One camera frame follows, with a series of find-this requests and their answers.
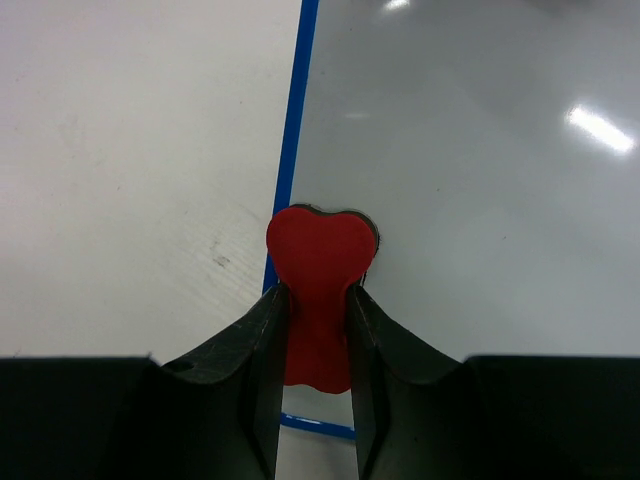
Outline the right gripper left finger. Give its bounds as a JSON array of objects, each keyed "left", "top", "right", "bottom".
[{"left": 117, "top": 285, "right": 290, "bottom": 479}]

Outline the red bone-shaped eraser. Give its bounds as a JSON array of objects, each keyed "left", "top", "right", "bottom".
[{"left": 266, "top": 204, "right": 379, "bottom": 394}]

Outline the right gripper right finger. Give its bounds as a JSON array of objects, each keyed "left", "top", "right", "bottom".
[{"left": 347, "top": 286, "right": 490, "bottom": 479}]

